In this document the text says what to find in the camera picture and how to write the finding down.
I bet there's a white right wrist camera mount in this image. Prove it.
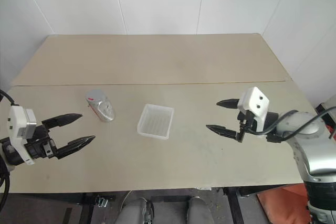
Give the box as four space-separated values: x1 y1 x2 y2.
237 86 271 133

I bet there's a silver foil pouch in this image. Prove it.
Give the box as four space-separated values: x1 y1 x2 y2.
85 89 116 123

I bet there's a grey rounded robot leg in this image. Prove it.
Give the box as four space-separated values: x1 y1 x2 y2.
121 197 153 224
186 196 211 224

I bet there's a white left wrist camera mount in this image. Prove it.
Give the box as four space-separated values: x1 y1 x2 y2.
7 105 37 166

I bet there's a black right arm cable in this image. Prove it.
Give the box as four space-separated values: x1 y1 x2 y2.
246 105 336 144

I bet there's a black box with red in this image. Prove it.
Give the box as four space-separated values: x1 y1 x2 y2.
314 99 336 141

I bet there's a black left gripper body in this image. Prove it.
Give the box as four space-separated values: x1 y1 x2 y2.
25 124 60 161

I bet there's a black table leg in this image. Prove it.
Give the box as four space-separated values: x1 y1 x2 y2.
78 193 95 224
226 186 244 224

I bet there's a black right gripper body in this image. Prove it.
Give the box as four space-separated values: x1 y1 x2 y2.
237 109 256 134

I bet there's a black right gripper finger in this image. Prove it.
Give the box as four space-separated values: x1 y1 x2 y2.
215 98 241 110
205 124 244 143

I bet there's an orange bag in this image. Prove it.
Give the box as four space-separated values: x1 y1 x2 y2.
256 183 308 224

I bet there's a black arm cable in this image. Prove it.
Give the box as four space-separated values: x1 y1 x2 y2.
0 89 16 210
246 105 336 144

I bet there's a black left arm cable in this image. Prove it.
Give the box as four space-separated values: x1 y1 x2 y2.
0 89 16 210

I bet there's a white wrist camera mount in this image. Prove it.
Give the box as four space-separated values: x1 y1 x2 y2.
7 105 37 166
237 86 271 133

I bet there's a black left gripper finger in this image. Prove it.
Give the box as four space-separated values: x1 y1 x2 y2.
56 135 97 160
41 113 83 132

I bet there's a white plastic tray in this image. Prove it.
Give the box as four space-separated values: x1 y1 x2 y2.
136 103 175 140

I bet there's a metal table clamp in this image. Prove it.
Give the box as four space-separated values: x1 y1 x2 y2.
94 194 110 208

